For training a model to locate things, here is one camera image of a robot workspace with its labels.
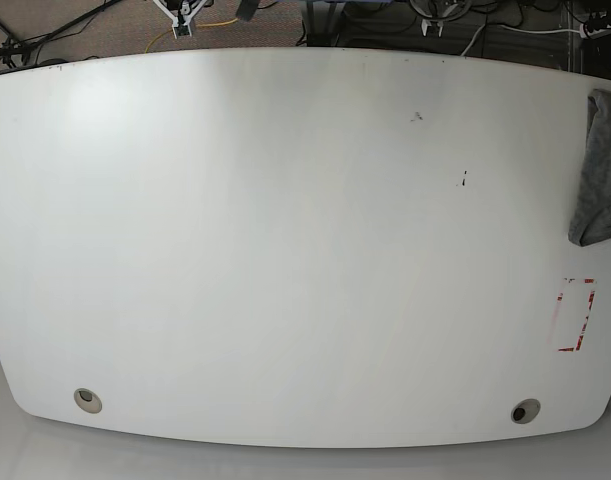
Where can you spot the grey T-shirt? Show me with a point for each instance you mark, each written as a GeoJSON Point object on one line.
{"type": "Point", "coordinates": [591, 220]}

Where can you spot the red tape rectangle marking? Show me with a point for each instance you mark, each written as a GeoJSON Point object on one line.
{"type": "Point", "coordinates": [572, 313]}

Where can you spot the black tripod stand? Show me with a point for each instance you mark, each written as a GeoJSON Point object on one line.
{"type": "Point", "coordinates": [18, 53]}

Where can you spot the white power strip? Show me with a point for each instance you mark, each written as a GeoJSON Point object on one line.
{"type": "Point", "coordinates": [596, 27]}

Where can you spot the left table cable grommet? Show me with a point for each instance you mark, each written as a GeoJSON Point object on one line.
{"type": "Point", "coordinates": [87, 401]}

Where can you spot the table cable grommet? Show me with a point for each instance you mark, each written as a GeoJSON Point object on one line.
{"type": "Point", "coordinates": [525, 411]}
{"type": "Point", "coordinates": [87, 401]}

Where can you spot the right table cable grommet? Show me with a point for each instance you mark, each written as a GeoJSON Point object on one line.
{"type": "Point", "coordinates": [525, 411]}

